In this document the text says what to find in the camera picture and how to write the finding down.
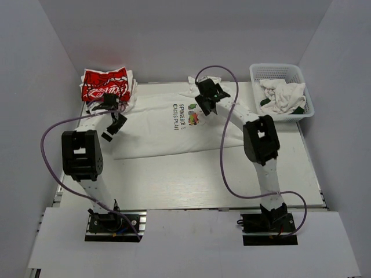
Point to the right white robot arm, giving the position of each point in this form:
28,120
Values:
260,142

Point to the red Coca-Cola folded t-shirt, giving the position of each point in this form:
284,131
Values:
96,83

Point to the white perforated plastic basket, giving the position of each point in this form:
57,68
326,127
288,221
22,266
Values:
291,74

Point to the white folded shirts under stack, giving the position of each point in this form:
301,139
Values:
124,106

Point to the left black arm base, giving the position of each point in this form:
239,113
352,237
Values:
112,228

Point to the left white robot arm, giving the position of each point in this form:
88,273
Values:
86,151

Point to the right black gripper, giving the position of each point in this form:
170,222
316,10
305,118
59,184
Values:
200,99

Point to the dark green garment in basket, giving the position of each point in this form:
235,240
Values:
264,102

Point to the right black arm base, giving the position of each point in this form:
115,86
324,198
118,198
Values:
256,231

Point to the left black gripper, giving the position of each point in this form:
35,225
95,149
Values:
120,122

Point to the white crumpled shirt in basket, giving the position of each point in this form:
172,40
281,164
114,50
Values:
286,98

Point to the white SpongeBob print t-shirt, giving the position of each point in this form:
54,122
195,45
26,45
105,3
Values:
171,123

